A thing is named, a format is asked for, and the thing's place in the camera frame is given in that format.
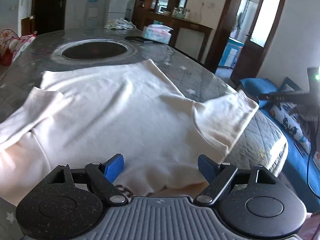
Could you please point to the polka dot play tent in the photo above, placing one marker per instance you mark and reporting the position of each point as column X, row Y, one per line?
column 12, row 46

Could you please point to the brown door with window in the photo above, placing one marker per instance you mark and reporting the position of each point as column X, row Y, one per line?
column 255, row 47

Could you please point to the dark wooden door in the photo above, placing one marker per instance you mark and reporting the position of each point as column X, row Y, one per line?
column 49, row 15

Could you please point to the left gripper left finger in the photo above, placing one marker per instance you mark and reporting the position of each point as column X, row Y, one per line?
column 102, row 177

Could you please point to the water dispenser with blue bottle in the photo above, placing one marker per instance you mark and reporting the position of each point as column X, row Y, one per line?
column 92, row 12

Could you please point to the round induction cooktop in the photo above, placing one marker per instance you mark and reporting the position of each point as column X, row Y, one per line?
column 93, row 50

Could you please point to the crumpled patterned cloth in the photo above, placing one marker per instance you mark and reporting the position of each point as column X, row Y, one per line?
column 119, row 24

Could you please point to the cream white garment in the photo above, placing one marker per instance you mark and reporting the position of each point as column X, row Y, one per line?
column 89, row 115

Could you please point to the white refrigerator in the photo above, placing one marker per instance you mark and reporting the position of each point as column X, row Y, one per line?
column 116, row 10

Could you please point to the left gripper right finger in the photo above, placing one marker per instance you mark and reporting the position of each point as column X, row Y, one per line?
column 219, row 178

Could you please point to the tissue pack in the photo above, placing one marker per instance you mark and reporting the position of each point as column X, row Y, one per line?
column 157, row 32

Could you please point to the wooden sideboard shelf unit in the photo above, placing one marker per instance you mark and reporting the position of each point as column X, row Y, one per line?
column 188, row 36

